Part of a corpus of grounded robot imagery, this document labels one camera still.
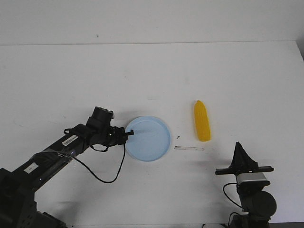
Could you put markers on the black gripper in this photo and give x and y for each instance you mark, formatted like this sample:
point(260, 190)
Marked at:
point(248, 164)
point(111, 136)

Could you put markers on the light blue round plate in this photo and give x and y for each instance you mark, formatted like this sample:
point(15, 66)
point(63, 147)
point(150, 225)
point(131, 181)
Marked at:
point(151, 139)

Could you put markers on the horizontal clear tape strip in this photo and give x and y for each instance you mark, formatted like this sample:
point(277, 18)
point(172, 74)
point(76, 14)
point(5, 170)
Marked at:
point(189, 148)

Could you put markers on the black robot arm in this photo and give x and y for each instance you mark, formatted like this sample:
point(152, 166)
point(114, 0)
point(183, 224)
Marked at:
point(257, 205)
point(18, 208)

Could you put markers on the yellow corn cob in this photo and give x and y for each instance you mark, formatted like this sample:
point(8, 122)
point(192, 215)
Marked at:
point(202, 122)

